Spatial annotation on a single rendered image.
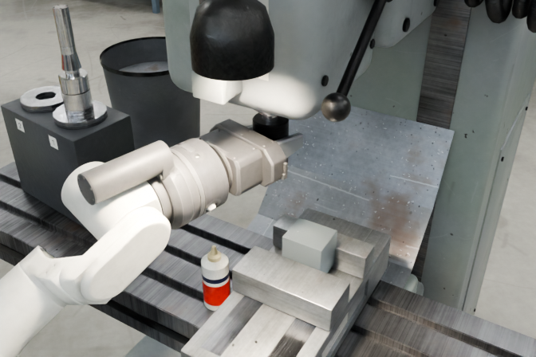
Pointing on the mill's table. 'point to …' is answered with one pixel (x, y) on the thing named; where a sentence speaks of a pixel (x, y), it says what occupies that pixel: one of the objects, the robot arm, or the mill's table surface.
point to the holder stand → (61, 141)
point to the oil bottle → (215, 278)
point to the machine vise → (354, 240)
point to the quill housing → (283, 27)
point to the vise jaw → (291, 287)
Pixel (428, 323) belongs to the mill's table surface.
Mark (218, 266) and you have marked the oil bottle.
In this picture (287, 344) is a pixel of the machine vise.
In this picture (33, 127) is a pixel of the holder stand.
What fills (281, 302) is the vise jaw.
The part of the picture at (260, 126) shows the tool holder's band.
